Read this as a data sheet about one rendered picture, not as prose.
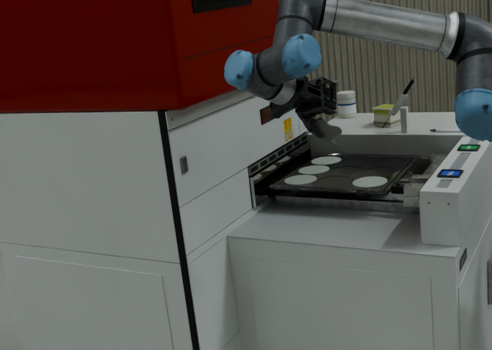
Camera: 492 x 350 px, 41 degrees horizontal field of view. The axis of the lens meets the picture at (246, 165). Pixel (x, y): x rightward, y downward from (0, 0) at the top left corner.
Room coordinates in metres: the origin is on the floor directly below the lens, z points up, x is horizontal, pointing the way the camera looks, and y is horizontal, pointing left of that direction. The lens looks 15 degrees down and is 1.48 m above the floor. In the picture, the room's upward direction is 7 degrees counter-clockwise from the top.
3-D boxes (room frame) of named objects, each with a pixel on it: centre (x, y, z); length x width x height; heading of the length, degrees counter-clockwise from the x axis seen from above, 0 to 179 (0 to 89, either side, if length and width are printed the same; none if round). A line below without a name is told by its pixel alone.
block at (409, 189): (1.72, -0.47, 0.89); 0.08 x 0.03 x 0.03; 60
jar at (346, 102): (2.49, -0.41, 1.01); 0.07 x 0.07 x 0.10
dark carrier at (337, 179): (1.97, -0.31, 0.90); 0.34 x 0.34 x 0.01; 60
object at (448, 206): (1.73, -0.59, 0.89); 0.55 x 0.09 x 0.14; 150
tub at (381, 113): (2.26, -0.52, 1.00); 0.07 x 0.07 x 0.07; 41
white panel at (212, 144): (1.92, -0.02, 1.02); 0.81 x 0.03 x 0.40; 150
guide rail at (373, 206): (1.84, -0.30, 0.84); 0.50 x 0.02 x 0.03; 60
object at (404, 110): (2.13, -0.53, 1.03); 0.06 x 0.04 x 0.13; 60
